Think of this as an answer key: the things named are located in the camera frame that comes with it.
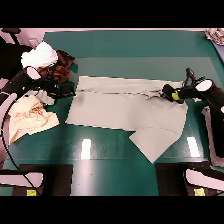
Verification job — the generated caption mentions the pale pink garment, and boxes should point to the pale pink garment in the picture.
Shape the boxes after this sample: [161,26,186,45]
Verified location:
[204,28,224,46]

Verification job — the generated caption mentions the dark brown garment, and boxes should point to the dark brown garment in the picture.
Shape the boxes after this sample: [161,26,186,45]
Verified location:
[55,49,76,73]

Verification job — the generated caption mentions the rust orange garment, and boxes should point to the rust orange garment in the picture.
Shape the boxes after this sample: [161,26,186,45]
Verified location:
[37,64,71,85]

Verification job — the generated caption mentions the light grey shirt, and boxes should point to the light grey shirt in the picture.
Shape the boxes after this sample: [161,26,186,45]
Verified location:
[65,75,190,165]

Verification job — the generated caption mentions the cream garment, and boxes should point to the cream garment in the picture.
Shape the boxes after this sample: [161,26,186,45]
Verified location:
[7,95,61,145]

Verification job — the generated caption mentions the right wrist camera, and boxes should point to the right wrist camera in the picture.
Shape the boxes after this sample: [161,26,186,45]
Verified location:
[184,67,206,90]

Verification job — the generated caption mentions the pink grey garment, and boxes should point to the pink grey garment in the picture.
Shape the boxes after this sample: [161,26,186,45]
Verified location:
[201,106,224,168]

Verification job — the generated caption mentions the white garment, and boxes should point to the white garment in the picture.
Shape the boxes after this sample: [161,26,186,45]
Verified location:
[20,41,60,70]

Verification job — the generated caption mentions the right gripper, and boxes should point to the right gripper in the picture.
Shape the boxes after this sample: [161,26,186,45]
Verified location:
[161,83,185,105]

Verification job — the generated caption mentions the black cable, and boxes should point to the black cable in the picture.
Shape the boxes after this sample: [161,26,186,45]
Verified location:
[0,95,42,197]

